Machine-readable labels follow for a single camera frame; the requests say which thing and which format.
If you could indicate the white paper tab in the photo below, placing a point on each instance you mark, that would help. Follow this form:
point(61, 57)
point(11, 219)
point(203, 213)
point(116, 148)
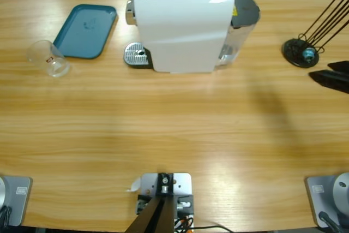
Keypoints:
point(135, 186)

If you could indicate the clear drinking glass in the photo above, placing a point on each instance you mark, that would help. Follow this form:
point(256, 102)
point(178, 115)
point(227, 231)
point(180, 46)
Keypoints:
point(51, 61)

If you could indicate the dark camera post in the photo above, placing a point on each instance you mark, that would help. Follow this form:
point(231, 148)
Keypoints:
point(158, 216)

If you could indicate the metal grill drip tray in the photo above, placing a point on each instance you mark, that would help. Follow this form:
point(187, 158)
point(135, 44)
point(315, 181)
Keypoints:
point(133, 53)

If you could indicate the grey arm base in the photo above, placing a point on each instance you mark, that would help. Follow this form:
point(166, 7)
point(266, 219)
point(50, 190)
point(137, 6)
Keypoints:
point(16, 200)
point(340, 186)

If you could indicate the clear water tank dark lid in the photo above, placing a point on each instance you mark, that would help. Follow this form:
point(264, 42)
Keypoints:
point(245, 9)

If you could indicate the white capsule coffee machine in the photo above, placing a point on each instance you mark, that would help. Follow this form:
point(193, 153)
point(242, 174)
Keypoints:
point(177, 31)

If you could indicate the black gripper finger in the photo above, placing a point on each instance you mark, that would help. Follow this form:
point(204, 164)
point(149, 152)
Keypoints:
point(335, 81)
point(340, 66)

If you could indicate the blue coffee capsule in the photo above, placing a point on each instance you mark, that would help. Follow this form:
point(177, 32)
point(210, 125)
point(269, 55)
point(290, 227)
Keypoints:
point(309, 53)

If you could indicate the teal plastic tray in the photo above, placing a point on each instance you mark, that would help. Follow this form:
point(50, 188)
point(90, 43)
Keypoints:
point(81, 33)

